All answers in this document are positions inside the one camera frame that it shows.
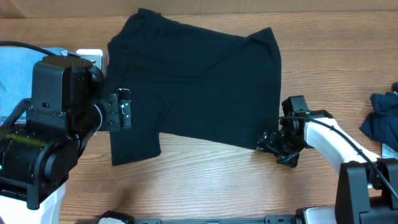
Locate folded light blue jeans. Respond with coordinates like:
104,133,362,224
0,47,47,124

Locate dark navy garment pile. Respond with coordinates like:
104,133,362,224
359,82,397,150

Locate black garment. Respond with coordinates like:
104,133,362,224
105,9,282,166

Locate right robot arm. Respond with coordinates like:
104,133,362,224
257,95,397,224

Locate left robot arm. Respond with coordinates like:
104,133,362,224
1,55,132,223

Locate light denim fabric piece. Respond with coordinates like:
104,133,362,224
381,144,398,159

